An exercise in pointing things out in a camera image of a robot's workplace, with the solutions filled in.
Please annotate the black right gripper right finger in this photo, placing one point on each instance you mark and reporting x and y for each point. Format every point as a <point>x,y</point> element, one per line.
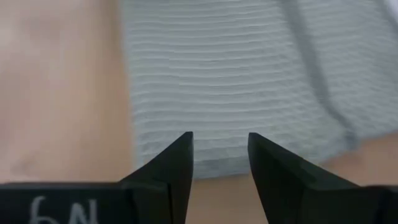
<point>295,193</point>

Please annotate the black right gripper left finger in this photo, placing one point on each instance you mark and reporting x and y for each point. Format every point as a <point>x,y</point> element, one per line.
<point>155,196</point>

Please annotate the grey microfiber towel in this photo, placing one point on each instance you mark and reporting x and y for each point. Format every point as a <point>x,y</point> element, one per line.
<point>217,77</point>

